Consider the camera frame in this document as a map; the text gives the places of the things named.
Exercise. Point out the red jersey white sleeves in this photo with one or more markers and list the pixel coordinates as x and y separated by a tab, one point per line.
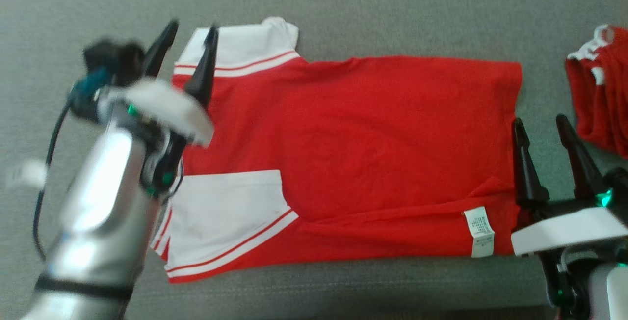
368	143

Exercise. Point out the grey fabric sofa seat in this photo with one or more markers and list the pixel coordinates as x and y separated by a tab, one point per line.
392	6

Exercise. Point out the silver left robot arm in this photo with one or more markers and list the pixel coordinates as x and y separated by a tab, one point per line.
98	222

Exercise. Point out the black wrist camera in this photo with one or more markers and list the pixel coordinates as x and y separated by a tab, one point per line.
115	60
619	187

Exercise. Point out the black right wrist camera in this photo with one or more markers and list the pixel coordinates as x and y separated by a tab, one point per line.
619	187

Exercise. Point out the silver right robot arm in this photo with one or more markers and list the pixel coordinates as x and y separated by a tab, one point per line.
611	293

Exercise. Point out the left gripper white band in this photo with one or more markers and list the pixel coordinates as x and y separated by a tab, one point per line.
162	106

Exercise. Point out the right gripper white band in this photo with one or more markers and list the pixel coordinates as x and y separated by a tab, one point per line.
569	231

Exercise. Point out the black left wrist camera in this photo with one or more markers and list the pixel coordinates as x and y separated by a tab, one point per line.
115	60

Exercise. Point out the red shorts white side stripe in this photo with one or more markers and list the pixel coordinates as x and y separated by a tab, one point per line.
603	94

